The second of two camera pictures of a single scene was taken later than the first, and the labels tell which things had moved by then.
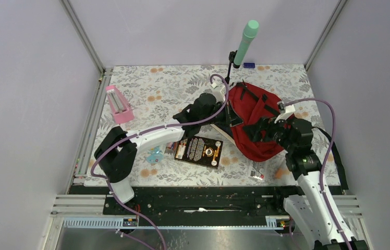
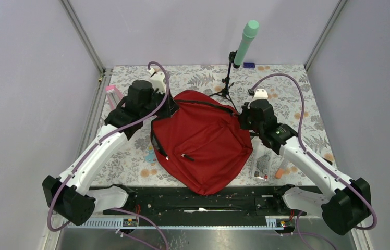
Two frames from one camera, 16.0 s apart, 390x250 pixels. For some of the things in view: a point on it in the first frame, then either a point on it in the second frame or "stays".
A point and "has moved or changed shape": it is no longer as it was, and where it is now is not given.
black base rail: [194, 202] stays
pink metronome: [122, 111] stays
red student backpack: [256, 122] has moved or changed shape
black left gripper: [235, 119] → [171, 107]
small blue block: [248, 65] stays
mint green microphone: [250, 33] stays
